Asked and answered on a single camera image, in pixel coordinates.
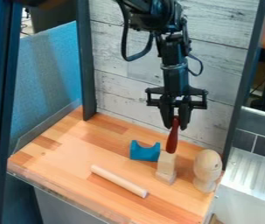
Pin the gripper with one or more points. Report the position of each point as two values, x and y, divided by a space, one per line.
176 84

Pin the red toy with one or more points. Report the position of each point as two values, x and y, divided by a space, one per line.
173 137

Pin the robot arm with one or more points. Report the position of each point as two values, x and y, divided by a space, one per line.
169 35

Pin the wooden cube block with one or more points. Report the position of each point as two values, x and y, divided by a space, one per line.
166 167

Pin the blue arch block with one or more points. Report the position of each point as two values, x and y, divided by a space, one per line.
144 151

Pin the wooden egg-shaped toy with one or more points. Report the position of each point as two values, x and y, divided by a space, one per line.
207 170

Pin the wooden cylinder rod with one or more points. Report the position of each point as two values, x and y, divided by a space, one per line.
118 180

